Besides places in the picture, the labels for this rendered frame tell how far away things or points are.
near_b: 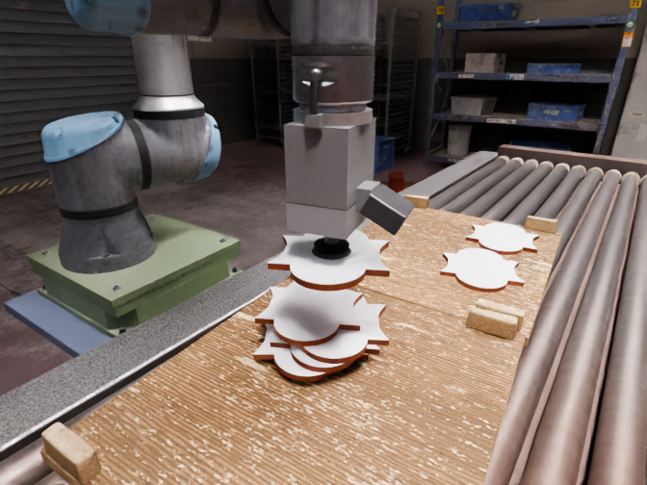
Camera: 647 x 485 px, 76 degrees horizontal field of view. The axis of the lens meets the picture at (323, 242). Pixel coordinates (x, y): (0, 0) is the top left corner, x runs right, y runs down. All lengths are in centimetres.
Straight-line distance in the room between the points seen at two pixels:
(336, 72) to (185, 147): 42
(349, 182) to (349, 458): 25
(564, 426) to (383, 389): 18
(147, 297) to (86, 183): 19
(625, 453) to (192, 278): 61
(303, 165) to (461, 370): 29
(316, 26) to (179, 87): 41
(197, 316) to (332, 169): 35
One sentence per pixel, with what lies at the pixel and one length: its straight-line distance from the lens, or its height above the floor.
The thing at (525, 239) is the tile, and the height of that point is 94.
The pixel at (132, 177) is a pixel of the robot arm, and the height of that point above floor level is 109.
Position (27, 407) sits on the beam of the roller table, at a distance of 58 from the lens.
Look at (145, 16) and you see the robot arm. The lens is 40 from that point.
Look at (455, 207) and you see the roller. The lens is 110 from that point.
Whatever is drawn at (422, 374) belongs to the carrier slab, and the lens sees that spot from 50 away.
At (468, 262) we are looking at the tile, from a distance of 74.
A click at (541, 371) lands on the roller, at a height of 91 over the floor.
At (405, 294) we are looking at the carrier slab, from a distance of 64.
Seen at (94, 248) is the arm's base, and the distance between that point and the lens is 74.
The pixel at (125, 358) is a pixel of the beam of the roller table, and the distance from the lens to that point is 59.
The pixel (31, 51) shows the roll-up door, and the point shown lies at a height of 131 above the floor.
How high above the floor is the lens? 126
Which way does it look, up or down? 24 degrees down
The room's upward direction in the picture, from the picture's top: straight up
